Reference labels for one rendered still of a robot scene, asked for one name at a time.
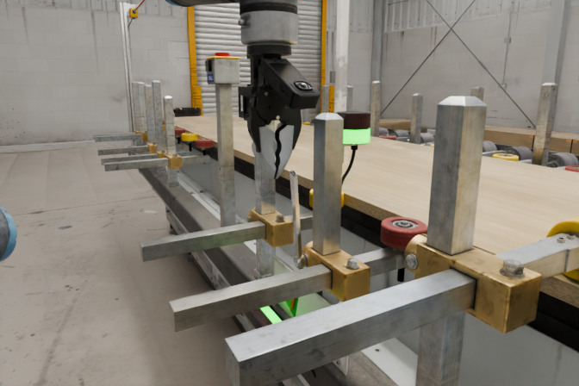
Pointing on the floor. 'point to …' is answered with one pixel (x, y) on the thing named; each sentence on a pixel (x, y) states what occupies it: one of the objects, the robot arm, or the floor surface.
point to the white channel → (342, 30)
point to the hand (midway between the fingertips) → (276, 172)
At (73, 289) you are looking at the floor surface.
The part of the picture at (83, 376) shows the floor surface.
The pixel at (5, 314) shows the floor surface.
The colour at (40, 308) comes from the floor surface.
